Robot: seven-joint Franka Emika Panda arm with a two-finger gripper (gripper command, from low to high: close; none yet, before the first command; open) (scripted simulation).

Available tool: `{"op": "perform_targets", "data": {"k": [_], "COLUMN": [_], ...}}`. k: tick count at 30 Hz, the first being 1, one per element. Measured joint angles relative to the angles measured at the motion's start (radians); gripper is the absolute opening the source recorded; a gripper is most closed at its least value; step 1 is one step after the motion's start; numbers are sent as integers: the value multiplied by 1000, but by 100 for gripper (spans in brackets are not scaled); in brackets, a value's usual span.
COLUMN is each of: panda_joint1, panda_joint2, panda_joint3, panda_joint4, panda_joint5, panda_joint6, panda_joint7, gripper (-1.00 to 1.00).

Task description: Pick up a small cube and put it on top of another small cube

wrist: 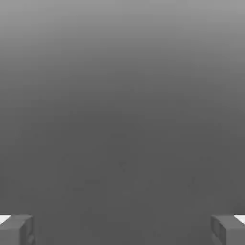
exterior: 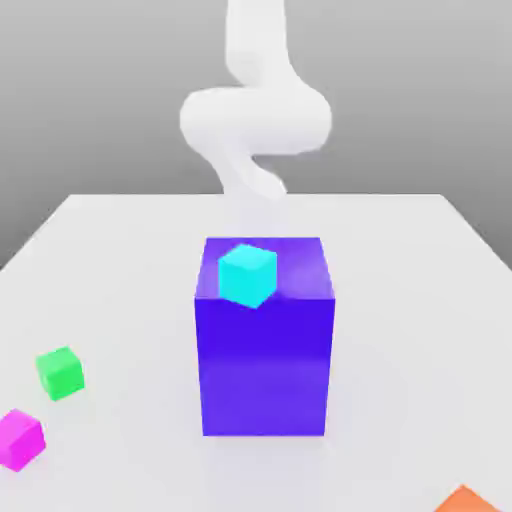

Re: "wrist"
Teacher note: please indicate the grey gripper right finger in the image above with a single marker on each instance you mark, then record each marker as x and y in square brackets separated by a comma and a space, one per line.
[229, 229]

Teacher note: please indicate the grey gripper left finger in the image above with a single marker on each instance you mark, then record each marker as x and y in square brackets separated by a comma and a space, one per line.
[15, 229]

